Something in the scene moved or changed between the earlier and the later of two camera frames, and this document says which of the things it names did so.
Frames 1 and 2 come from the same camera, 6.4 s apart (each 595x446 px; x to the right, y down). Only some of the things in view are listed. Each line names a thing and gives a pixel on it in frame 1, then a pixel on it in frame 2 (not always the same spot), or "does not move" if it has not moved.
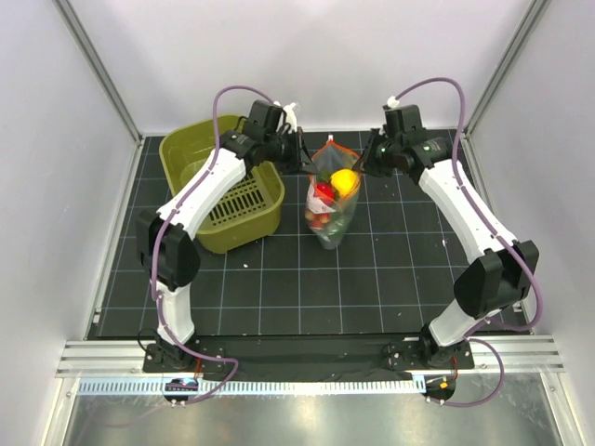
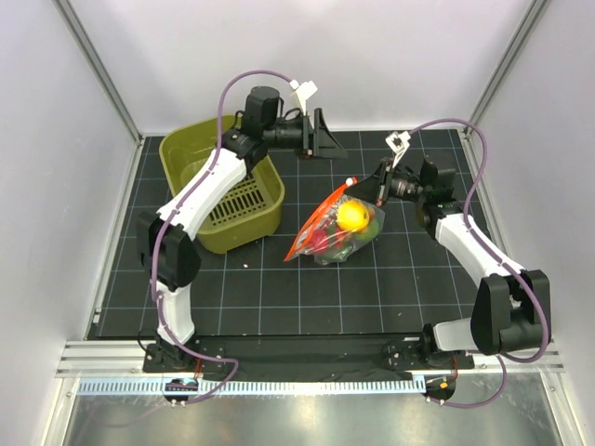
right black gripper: x=365 y=163 → x=376 y=187
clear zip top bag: x=332 y=192 → x=337 y=230
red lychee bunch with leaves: x=317 y=221 → x=320 y=242
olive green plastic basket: x=248 y=218 does not move
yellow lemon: x=346 y=181 → x=352 y=216
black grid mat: x=394 y=277 does not move
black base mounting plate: x=306 y=356 does not move
